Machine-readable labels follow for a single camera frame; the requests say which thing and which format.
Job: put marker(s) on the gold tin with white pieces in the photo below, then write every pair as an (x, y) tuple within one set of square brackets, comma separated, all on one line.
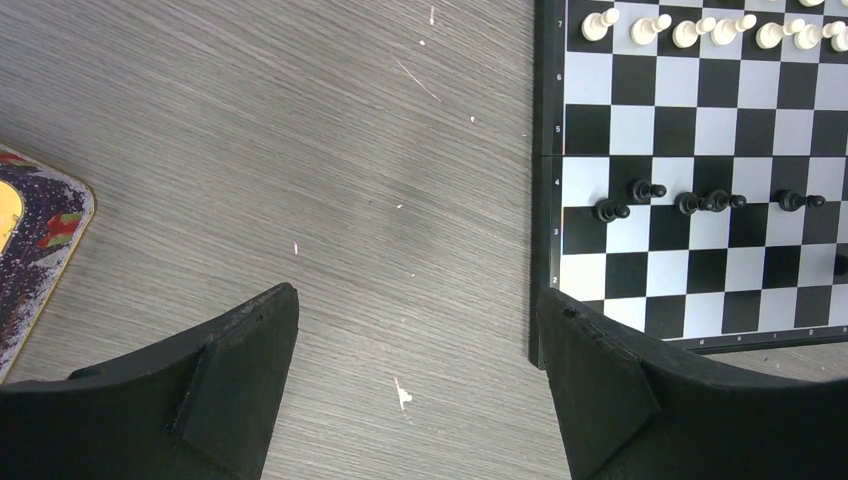
[(44, 213)]

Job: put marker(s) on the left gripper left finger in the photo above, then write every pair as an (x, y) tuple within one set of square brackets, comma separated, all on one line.
[(201, 404)]

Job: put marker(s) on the black white chess board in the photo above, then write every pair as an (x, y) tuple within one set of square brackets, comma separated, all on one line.
[(749, 97)]

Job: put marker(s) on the black chess pawn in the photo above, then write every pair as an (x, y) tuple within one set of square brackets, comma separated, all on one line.
[(642, 191), (719, 200), (607, 210), (688, 203), (792, 200)]

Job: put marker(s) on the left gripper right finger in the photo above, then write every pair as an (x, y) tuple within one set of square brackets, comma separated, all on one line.
[(630, 406)]

